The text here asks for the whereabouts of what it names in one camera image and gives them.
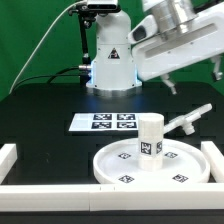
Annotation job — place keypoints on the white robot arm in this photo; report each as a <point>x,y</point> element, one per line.
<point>113,71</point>

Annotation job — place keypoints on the black camera stand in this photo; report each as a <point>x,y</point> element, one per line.
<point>87,10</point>

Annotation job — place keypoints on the white right fence wall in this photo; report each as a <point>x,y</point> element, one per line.
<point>215,159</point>

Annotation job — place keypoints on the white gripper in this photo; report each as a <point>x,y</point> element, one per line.
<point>186,37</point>

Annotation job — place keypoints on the white left fence wall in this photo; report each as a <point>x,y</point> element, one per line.
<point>8,156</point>

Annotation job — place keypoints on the white table base part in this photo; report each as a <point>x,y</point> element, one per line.
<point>186,121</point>

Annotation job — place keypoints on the white front fence wall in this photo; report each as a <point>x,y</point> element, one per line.
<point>97,197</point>

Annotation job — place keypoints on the white round table top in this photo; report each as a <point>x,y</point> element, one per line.
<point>124,162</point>

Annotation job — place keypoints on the white fence wall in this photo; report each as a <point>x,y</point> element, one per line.
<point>97,197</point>
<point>215,159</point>
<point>8,156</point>

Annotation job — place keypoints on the white marker sheet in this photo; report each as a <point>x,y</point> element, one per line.
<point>104,122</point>

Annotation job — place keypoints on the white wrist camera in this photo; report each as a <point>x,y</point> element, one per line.
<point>146,32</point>

